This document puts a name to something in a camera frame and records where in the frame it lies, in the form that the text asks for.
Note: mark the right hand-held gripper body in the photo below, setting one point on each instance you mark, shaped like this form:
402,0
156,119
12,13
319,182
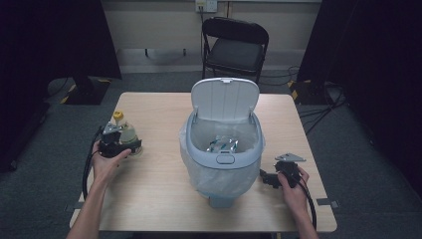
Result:
289,171

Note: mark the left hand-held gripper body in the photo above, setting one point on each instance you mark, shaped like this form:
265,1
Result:
111,144

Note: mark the clear bottle with yellow cap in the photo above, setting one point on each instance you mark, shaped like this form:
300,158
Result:
130,132

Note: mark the black stand base striped tape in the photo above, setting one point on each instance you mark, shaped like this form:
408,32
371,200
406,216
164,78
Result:
307,94
84,93

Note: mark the person's right hand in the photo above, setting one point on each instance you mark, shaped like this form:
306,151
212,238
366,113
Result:
292,195

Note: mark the grey lidded trash bin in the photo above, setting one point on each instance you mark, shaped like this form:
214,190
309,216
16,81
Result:
225,99

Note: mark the black folding chair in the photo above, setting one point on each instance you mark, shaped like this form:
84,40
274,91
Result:
235,49

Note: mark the person's left hand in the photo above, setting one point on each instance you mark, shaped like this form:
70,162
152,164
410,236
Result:
104,167

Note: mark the silver foil snack packet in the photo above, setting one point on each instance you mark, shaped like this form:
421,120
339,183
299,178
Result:
224,144

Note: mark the black curtain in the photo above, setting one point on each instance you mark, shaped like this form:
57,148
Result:
49,49
371,66

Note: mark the grey table bracket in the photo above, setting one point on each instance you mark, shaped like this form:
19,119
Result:
69,207
330,203

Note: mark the white wall socket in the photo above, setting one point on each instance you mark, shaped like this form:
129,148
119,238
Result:
206,5

